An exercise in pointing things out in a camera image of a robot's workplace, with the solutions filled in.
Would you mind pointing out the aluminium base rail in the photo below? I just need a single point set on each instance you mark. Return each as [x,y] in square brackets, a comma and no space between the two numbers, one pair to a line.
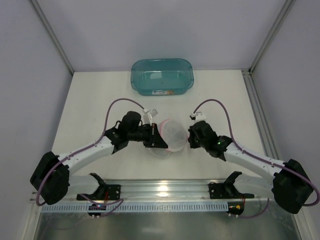
[188,189]

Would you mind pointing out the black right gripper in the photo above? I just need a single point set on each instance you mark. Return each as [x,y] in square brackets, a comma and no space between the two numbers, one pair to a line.
[194,138]

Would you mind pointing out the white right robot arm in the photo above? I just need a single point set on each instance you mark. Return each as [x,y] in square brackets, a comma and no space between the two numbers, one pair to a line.
[286,183]

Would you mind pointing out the teal plastic bin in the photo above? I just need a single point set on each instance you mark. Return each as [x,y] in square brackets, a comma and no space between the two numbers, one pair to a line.
[162,77]

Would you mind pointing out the white mesh laundry bag pink trim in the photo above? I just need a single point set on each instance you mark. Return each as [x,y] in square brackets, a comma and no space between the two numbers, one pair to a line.
[174,135]

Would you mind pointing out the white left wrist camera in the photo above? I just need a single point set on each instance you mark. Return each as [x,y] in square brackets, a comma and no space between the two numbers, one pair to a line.
[149,115]

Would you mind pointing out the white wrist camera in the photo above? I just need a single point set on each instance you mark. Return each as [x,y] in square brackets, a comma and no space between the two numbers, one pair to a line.
[198,117]
[149,115]

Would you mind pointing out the aluminium frame post left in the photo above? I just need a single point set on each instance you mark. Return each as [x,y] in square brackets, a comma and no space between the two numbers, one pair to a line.
[52,35]

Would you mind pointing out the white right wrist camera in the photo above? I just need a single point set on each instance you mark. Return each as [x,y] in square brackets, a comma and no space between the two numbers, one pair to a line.
[198,117]

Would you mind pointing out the aluminium frame post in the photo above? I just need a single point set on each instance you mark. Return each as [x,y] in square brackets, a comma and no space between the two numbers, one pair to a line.
[52,35]
[271,34]

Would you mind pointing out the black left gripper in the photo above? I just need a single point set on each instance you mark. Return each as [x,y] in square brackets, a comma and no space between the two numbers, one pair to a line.
[153,135]

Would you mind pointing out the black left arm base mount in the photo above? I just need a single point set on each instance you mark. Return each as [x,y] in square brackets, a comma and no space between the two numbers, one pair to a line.
[106,192]

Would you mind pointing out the aluminium frame post right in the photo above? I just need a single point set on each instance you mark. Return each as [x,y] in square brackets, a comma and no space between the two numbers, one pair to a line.
[271,34]

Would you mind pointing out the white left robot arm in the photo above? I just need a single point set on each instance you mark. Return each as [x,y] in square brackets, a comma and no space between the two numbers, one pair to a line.
[54,177]

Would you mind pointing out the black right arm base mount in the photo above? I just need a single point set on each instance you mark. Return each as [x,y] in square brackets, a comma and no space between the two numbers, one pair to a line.
[227,189]

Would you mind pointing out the white slotted cable duct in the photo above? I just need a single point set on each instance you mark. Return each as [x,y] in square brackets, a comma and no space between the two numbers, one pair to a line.
[139,207]

